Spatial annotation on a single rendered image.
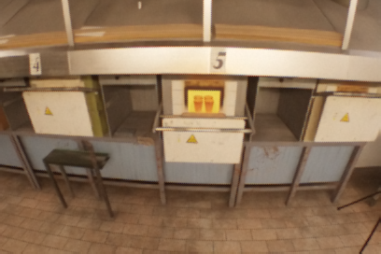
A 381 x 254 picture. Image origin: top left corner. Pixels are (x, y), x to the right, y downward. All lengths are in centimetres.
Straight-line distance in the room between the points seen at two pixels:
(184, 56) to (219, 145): 75
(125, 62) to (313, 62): 111
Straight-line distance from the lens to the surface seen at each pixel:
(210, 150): 155
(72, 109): 173
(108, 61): 124
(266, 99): 225
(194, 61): 111
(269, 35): 121
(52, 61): 146
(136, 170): 206
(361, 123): 196
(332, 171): 241
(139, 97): 224
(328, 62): 135
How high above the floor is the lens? 174
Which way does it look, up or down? 24 degrees down
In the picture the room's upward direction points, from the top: straight up
